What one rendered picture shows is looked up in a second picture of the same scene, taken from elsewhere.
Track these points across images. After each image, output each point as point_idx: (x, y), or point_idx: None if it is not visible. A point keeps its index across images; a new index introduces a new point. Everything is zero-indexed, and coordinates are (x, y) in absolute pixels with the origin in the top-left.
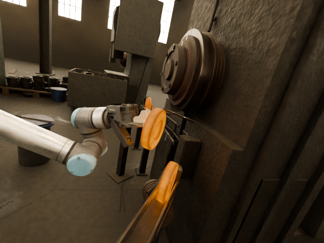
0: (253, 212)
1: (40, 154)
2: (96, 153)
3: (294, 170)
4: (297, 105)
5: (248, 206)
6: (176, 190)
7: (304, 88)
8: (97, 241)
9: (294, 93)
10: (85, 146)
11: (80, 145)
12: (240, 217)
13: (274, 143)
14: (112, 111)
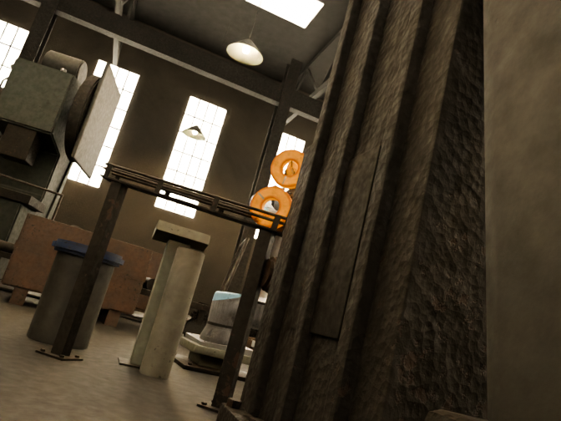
0: (309, 240)
1: None
2: (275, 212)
3: (342, 134)
4: (353, 61)
5: (297, 217)
6: (274, 220)
7: (358, 41)
8: None
9: (335, 57)
10: (275, 210)
11: (271, 208)
12: (289, 241)
13: (320, 115)
14: None
